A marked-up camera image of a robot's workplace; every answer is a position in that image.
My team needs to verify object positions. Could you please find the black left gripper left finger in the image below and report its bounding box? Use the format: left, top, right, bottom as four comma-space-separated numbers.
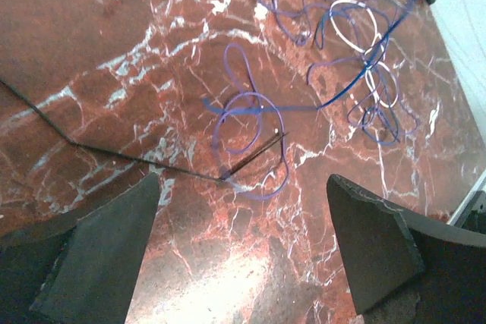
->
1, 173, 160, 323

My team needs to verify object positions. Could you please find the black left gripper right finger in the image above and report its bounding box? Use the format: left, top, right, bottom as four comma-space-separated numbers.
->
327, 175, 485, 323

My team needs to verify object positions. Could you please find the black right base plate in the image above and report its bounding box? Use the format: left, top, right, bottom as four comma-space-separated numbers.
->
455, 190, 486, 234

